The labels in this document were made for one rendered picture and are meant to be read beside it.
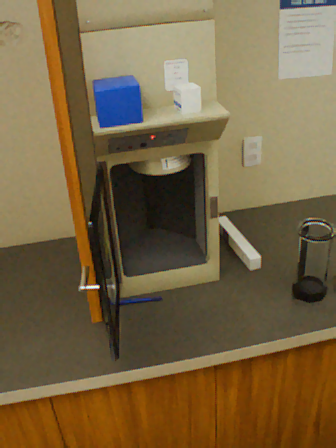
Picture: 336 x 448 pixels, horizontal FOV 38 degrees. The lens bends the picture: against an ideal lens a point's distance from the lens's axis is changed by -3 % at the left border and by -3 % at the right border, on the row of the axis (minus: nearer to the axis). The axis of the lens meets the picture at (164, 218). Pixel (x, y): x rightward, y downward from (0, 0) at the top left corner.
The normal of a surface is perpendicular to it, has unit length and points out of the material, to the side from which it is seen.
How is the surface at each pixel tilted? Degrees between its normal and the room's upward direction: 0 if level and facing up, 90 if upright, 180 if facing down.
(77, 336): 0
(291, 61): 90
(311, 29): 90
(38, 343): 0
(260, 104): 90
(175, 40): 90
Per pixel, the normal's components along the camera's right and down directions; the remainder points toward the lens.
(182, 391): 0.20, 0.48
